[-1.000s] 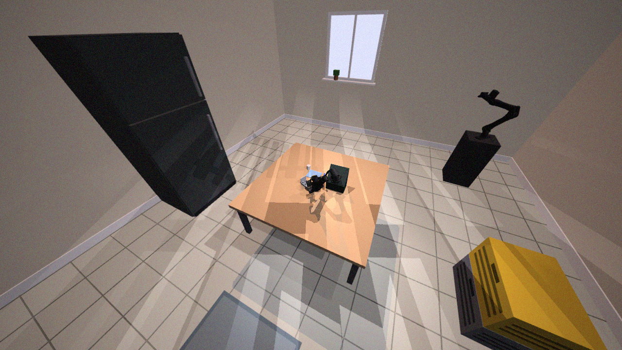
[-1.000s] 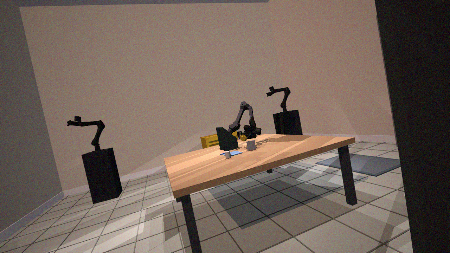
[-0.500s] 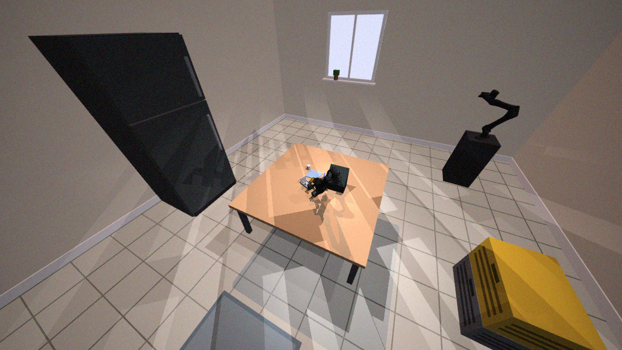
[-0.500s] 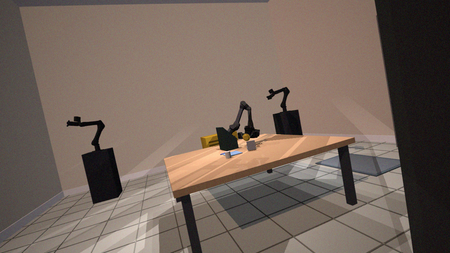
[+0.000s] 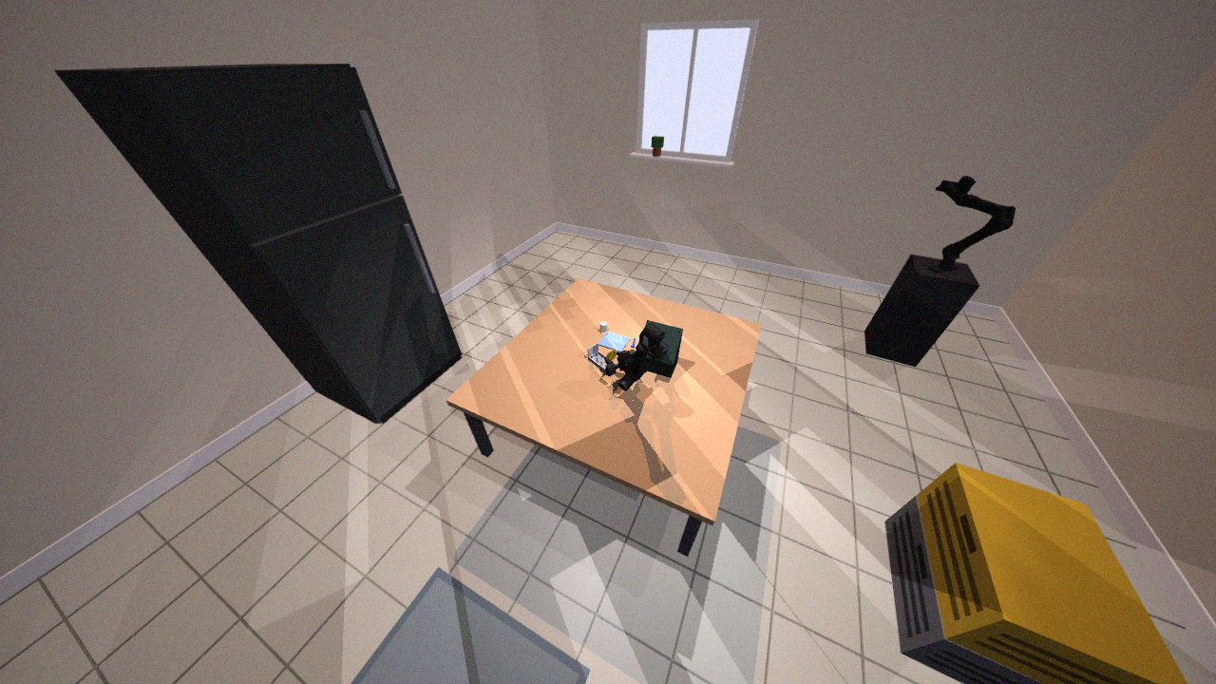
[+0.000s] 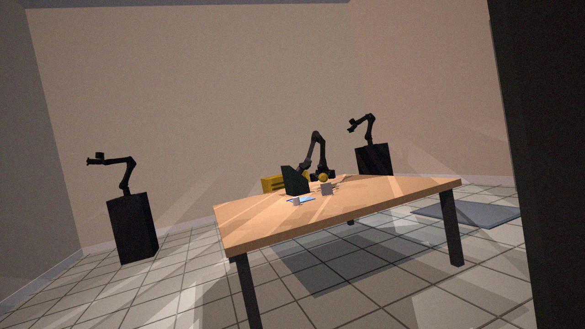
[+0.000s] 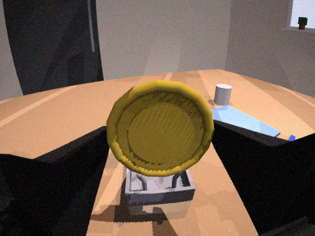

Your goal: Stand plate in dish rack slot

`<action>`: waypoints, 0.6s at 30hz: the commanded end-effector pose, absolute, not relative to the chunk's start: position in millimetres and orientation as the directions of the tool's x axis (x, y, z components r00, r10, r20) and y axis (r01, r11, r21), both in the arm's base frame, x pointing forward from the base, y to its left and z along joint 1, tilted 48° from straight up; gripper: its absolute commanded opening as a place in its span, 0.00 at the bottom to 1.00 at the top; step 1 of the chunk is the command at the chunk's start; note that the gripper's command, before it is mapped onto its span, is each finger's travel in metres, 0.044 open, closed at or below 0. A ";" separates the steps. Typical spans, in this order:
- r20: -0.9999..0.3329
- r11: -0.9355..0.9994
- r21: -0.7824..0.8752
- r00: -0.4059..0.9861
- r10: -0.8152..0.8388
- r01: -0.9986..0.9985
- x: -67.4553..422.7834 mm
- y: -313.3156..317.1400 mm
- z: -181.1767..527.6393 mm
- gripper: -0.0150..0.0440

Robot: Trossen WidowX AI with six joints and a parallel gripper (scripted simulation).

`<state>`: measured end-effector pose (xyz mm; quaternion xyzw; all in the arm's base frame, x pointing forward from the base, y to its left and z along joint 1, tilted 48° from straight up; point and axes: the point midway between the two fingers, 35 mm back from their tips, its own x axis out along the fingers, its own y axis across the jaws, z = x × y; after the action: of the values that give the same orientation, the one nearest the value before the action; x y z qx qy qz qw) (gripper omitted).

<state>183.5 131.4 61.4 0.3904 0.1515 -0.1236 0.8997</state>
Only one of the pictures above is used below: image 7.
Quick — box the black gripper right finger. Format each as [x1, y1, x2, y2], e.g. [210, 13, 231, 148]
[212, 120, 315, 235]

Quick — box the grey dish rack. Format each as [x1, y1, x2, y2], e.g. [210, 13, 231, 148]
[125, 168, 196, 207]

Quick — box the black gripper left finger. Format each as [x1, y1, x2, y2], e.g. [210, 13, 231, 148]
[0, 126, 110, 236]

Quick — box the yellow plate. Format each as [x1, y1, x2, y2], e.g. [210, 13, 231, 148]
[106, 79, 215, 176]

